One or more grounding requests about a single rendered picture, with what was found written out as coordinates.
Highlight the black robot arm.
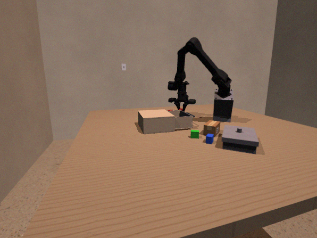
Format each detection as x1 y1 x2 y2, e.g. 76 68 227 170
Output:
168 37 232 99

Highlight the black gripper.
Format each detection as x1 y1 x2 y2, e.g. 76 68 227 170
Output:
168 91 196 112

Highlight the blue block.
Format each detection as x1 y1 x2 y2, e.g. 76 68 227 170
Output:
205 134 214 144

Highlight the green block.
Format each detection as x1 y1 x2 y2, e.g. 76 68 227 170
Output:
190 130 199 138

